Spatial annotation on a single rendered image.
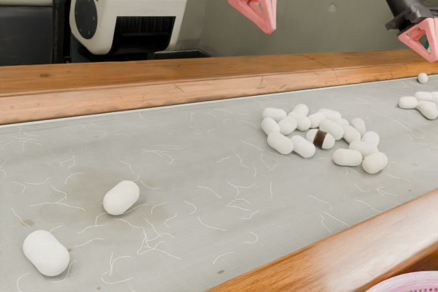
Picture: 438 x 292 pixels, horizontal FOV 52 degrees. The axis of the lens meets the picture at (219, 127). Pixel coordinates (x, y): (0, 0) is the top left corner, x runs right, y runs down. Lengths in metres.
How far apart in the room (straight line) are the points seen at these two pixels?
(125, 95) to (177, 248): 0.27
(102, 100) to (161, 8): 0.55
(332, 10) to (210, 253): 2.23
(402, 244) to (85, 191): 0.27
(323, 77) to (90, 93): 0.44
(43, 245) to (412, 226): 0.30
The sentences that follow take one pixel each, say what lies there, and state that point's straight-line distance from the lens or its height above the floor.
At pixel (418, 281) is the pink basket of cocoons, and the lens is 0.38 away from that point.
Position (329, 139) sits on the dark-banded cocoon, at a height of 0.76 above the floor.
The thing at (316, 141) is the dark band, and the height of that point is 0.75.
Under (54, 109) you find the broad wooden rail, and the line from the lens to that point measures 0.54.
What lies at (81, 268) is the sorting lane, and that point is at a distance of 0.34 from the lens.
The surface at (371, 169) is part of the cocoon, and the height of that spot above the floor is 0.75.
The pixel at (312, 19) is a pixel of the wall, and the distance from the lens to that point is 2.59.
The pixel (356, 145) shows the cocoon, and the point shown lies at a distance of 0.58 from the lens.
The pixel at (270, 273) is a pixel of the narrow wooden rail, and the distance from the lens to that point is 0.33.
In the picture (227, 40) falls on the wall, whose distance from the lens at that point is 3.03.
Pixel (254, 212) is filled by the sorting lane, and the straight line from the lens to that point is 0.42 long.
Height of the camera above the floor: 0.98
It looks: 24 degrees down
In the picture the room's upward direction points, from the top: 11 degrees clockwise
